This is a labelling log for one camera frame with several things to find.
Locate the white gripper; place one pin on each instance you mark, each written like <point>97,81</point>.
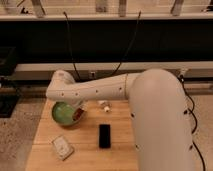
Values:
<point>72,107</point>

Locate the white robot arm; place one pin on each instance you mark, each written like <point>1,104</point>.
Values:
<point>158,110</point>

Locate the green ceramic bowl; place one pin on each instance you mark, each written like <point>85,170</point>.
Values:
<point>60,116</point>

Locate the white plastic bottle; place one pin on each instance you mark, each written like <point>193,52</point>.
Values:
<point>105,105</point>

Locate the black smartphone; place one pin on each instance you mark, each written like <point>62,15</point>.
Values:
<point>104,136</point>

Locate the small white box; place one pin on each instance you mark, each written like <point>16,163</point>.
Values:
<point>62,147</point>

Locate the black equipment at left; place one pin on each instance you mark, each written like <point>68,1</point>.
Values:
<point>8,62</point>

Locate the white wall outlet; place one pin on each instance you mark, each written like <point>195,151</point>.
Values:
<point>92,75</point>

